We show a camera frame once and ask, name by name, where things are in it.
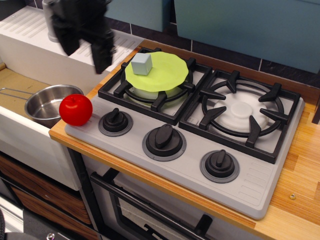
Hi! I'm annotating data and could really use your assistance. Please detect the red toy tomato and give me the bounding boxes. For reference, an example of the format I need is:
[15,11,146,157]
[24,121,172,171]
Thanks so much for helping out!
[59,94,93,126]

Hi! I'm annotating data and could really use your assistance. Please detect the black right stove knob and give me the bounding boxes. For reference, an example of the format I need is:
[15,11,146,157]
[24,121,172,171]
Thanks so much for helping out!
[200,149,240,184]

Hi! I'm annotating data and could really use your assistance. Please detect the black left burner grate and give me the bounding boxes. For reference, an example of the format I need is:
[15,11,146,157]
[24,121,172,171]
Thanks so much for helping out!
[98,47,213,125]

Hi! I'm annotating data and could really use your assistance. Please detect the black left stove knob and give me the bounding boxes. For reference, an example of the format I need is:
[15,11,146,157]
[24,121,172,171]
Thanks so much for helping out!
[98,108,133,137]

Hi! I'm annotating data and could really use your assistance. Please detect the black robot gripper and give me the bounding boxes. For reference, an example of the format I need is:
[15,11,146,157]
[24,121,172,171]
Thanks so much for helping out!
[49,0,116,75]

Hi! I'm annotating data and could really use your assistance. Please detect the light grey-blue cube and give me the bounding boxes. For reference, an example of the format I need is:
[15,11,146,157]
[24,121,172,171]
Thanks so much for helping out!
[130,53,153,76]

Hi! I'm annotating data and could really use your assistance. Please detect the white toy sink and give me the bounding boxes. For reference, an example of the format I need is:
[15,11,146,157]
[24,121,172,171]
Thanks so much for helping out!
[0,6,142,191]

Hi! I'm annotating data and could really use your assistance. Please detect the black stove knob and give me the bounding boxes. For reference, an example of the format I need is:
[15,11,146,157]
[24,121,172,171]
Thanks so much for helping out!
[142,123,187,162]
[98,108,133,137]
[200,149,240,184]

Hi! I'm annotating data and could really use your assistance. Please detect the grey toy stovetop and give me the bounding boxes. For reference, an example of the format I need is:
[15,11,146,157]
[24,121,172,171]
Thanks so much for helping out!
[64,62,306,221]

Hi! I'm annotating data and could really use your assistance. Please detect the white right burner cap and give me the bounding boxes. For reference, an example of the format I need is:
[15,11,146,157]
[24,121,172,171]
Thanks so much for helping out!
[214,92,269,133]

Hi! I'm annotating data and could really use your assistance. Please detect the black oven door handle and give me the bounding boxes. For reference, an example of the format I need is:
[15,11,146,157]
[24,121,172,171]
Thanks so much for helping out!
[90,168,213,240]

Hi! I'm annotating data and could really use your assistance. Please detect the grey toy faucet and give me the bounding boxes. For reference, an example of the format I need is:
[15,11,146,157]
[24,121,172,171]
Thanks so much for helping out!
[42,0,59,43]

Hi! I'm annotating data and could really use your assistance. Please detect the wooden drawer fronts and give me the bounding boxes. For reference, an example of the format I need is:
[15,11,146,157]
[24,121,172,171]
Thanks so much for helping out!
[0,152,99,240]

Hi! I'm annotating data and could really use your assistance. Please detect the black right burner grate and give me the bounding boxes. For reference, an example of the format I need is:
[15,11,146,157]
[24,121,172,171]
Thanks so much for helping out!
[179,70,304,164]

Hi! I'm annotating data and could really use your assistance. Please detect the lime green plate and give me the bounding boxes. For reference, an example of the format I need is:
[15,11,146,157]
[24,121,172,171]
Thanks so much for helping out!
[125,51,189,92]

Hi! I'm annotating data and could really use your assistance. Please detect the small steel pot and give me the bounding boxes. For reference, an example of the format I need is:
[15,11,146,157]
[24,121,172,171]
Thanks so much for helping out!
[0,84,83,129]

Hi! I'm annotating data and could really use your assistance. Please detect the black middle stove knob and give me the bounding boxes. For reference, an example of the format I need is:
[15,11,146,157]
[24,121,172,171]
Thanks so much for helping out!
[142,123,187,162]

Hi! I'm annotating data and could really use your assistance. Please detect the black burner grate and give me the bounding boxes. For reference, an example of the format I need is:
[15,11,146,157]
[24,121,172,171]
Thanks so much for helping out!
[179,70,304,164]
[98,47,213,125]

